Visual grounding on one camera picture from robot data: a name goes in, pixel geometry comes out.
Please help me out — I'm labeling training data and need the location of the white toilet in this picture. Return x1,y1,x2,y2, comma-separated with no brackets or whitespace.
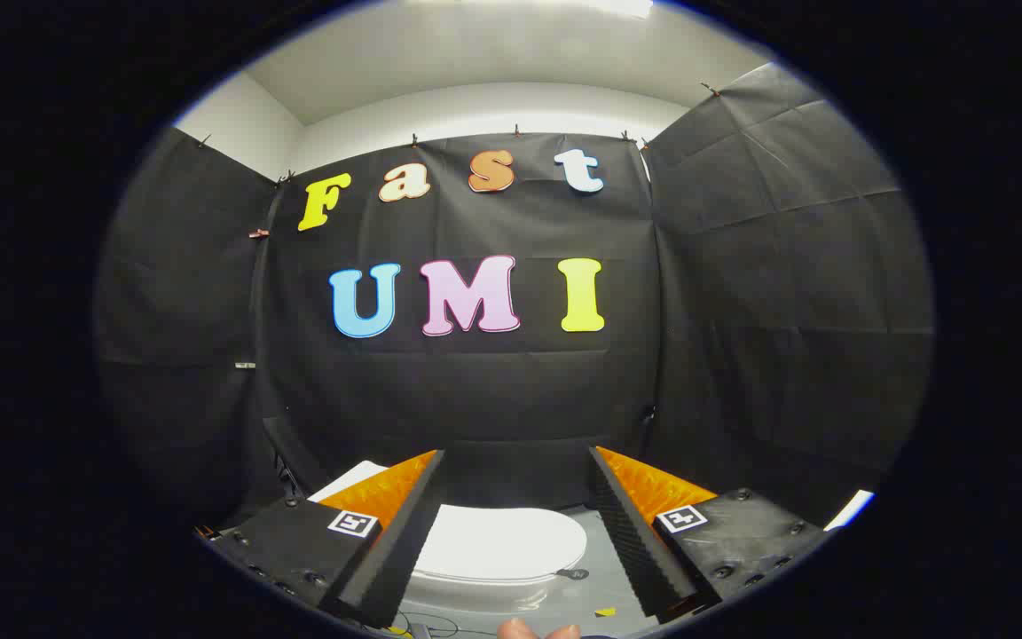
309,460,589,615

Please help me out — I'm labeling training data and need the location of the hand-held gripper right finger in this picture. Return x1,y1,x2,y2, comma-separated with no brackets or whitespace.
586,446,831,622

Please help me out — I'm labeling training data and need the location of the white toilet lid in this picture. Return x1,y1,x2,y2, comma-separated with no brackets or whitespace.
413,505,589,585

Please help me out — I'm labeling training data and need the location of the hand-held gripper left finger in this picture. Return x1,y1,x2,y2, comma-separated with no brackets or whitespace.
196,449,447,629

